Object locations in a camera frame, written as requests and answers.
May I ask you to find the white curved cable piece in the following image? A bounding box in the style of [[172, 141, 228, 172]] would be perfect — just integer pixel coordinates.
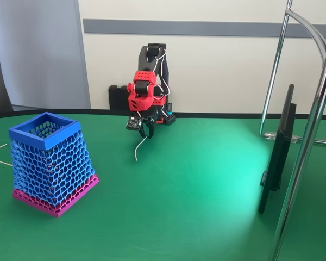
[[134, 136, 148, 162]]

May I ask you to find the blue and magenta mesh basket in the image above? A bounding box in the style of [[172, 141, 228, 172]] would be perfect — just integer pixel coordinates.
[[8, 111, 101, 218]]

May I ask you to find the black plastic case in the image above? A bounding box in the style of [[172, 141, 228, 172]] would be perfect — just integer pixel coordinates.
[[109, 85, 131, 110]]

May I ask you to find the clear plastic clip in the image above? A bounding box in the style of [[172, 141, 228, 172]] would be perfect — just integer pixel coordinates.
[[264, 131, 300, 144]]

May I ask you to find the black flat monitor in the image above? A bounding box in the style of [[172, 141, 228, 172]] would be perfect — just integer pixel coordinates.
[[258, 84, 298, 215]]

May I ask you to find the chrome tube stand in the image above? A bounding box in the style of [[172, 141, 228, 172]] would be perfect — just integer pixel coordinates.
[[259, 0, 326, 261]]

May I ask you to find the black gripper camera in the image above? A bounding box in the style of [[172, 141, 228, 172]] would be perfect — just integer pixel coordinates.
[[125, 116, 145, 132]]

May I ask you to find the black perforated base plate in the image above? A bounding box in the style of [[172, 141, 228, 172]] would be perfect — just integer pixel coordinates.
[[155, 113, 178, 127]]

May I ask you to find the grey wall rail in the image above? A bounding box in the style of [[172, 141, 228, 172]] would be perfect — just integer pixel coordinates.
[[83, 18, 326, 39]]

